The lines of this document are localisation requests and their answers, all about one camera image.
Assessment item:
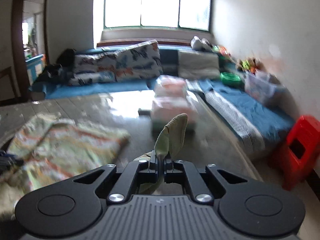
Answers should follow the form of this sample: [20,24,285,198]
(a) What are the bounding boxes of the colourful patterned child shirt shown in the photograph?
[0,112,189,221]

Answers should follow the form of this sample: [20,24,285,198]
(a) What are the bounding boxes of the black clothes pile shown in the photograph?
[34,48,75,84]

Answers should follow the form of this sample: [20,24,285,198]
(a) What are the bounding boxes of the grey quilted star tablecloth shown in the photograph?
[1,90,261,180]

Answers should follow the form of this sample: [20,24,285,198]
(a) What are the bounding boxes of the pink tissue pack near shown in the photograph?
[150,96,199,131]

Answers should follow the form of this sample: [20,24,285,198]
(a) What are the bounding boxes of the pink tissue pack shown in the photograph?
[153,75,188,98]
[150,96,199,131]

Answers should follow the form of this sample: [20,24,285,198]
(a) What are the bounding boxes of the pink tissue pack far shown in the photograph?
[153,75,188,98]

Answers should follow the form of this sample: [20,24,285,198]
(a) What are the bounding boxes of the blue sofa bed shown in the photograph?
[28,40,294,159]

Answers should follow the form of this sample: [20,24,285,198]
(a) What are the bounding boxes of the green bowl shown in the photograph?
[220,72,243,87]

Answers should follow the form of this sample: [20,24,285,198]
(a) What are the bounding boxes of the grey cushion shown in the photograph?
[177,50,220,80]

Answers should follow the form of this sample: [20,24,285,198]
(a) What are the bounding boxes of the butterfly pillow right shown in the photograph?
[115,40,163,82]

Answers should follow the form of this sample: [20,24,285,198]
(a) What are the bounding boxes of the butterfly pillow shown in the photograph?
[68,52,117,86]
[115,40,163,82]

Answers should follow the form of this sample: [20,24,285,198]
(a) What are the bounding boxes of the butterfly pillow left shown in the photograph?
[68,52,117,86]

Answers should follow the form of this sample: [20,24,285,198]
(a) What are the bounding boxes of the clear plastic storage bin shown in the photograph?
[245,73,286,107]

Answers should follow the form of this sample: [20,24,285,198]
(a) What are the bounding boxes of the red plastic stool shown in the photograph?
[272,115,320,191]

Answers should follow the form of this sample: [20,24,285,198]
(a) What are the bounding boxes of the plush toys on sofa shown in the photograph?
[236,57,263,74]

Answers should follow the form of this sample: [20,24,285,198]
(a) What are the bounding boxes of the blue white cabinet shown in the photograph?
[25,54,46,85]

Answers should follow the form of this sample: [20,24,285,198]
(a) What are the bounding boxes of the green framed window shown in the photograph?
[104,0,212,31]

